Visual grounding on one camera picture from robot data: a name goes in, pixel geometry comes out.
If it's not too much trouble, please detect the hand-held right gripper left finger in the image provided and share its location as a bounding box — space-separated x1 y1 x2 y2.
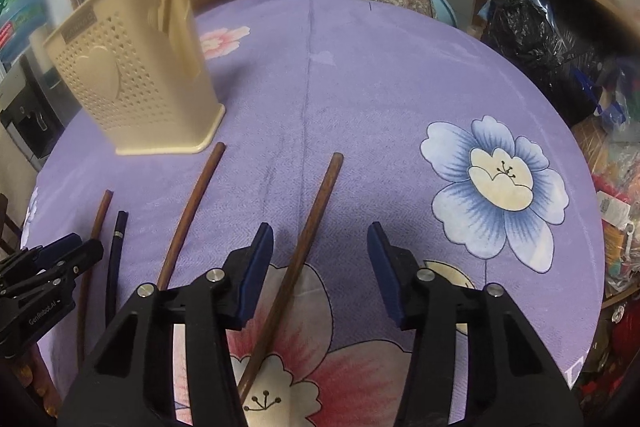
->
57 223 275 427

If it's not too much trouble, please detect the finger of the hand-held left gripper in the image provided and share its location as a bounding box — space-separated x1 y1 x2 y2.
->
36 233 84 267
24 239 106 294

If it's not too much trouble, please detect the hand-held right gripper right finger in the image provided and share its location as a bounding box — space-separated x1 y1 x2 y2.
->
366 222 586 427

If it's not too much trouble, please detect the brown wooden chopstick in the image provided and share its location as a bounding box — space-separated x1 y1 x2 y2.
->
156 142 227 290
75 189 115 365
236 152 345 405

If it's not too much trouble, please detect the cream perforated utensil holder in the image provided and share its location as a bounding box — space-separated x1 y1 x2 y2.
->
42 0 227 156

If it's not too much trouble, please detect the grey water dispenser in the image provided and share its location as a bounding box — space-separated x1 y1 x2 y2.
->
0 57 68 172

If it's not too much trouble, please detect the purple floral tablecloth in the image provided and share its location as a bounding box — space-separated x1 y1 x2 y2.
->
20 0 608 427

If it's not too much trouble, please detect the black plastic bag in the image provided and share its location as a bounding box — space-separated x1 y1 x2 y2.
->
482 0 606 128

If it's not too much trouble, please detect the colourful plastic bag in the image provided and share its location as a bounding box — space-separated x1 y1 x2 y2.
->
597 57 640 142

